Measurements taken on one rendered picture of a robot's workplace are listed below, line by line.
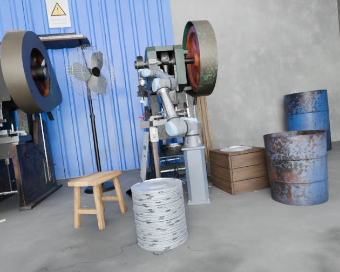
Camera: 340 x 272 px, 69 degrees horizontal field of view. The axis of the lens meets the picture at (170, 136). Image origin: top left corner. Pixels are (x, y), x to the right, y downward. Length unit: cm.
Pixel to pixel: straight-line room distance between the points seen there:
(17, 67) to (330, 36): 477
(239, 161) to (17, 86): 208
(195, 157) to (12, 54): 184
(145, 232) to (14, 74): 186
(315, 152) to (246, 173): 60
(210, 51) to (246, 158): 110
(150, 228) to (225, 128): 305
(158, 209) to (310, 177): 106
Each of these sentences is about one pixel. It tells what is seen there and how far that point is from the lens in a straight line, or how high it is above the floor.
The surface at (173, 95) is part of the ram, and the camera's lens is 273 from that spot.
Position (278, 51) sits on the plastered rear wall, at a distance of 480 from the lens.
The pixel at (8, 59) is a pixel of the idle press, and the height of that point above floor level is 138.
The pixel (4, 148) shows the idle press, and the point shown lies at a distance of 285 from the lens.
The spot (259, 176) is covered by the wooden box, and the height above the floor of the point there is 11.
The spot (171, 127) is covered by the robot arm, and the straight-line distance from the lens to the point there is 189.
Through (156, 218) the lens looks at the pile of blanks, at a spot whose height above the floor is 17.
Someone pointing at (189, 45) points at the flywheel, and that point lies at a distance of 320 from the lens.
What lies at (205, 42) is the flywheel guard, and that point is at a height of 140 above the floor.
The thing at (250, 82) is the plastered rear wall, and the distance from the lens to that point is 445.
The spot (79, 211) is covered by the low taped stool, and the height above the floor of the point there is 12.
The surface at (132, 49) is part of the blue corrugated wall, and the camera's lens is 408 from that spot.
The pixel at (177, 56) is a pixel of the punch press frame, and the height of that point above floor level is 136.
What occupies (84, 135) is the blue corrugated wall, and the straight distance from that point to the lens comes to 397.
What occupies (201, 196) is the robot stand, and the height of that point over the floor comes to 5.
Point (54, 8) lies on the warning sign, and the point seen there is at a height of 249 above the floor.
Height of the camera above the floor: 66
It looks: 3 degrees down
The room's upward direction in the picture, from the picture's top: 7 degrees counter-clockwise
